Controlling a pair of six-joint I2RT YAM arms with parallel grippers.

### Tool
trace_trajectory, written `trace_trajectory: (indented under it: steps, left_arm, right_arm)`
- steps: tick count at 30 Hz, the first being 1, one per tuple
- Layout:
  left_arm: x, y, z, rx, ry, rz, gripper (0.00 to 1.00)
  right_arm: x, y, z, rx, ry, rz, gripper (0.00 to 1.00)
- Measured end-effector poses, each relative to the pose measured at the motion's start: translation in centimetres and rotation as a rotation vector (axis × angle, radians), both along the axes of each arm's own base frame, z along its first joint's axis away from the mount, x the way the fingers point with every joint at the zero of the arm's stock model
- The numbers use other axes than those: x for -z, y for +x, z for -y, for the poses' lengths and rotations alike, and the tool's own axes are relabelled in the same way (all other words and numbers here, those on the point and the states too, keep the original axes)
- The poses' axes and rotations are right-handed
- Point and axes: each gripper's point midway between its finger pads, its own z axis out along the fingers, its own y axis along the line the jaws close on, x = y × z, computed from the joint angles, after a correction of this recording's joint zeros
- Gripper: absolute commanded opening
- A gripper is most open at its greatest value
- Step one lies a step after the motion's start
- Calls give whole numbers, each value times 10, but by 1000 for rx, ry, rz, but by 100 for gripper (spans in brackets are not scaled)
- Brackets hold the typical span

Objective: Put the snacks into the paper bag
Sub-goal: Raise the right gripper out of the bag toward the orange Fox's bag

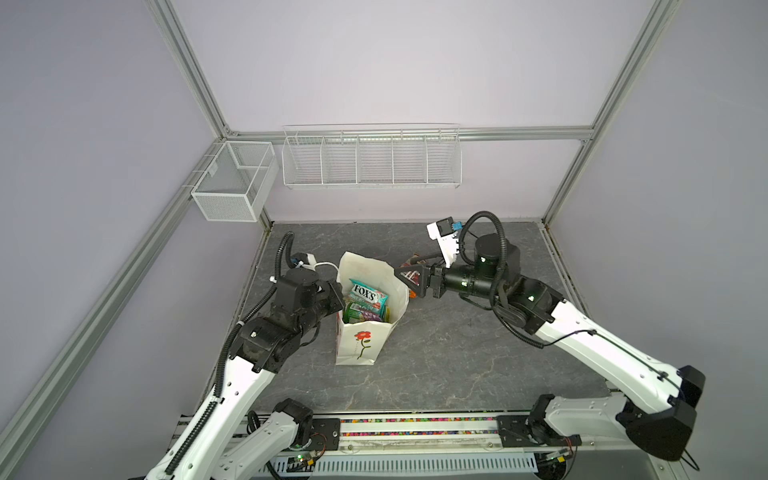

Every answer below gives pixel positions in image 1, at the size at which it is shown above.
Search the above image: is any orange Fox's fruits candy bag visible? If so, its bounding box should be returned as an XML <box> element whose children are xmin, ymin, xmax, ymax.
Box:
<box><xmin>401</xmin><ymin>254</ymin><xmax>444</xmax><ymax>298</ymax></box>

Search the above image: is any white floral paper bag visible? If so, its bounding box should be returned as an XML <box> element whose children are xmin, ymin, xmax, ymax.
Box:
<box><xmin>335</xmin><ymin>251</ymin><xmax>409</xmax><ymax>366</ymax></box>

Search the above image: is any teal Fox's mint bag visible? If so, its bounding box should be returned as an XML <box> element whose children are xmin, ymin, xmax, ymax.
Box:
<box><xmin>348</xmin><ymin>279</ymin><xmax>389</xmax><ymax>316</ymax></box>

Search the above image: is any green candy bag back side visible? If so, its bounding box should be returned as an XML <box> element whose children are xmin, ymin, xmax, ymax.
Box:
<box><xmin>342</xmin><ymin>302</ymin><xmax>383</xmax><ymax>324</ymax></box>

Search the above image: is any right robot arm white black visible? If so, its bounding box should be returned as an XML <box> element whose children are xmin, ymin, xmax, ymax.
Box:
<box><xmin>395</xmin><ymin>211</ymin><xmax>706</xmax><ymax>462</ymax></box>

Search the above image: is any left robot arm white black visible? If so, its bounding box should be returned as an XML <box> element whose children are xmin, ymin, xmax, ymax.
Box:
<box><xmin>146</xmin><ymin>232</ymin><xmax>344</xmax><ymax>479</ymax></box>

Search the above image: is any white mesh box basket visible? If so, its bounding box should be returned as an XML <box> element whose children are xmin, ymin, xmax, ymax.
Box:
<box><xmin>192</xmin><ymin>141</ymin><xmax>279</xmax><ymax>223</ymax></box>

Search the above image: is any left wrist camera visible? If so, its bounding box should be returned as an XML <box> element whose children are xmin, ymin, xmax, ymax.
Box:
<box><xmin>290</xmin><ymin>253</ymin><xmax>317</xmax><ymax>270</ymax></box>

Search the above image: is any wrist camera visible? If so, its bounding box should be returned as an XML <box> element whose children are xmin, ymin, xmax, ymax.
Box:
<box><xmin>290</xmin><ymin>253</ymin><xmax>317</xmax><ymax>270</ymax></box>
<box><xmin>427</xmin><ymin>217</ymin><xmax>462</xmax><ymax>268</ymax></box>

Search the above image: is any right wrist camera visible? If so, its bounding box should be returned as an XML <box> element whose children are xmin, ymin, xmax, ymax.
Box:
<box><xmin>427</xmin><ymin>217</ymin><xmax>462</xmax><ymax>268</ymax></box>

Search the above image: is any white wire shelf basket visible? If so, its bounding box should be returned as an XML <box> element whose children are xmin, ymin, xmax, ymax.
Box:
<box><xmin>282</xmin><ymin>123</ymin><xmax>463</xmax><ymax>189</ymax></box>

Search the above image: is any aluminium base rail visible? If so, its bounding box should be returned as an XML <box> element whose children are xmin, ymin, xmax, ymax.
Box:
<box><xmin>230</xmin><ymin>409</ymin><xmax>667</xmax><ymax>460</ymax></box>

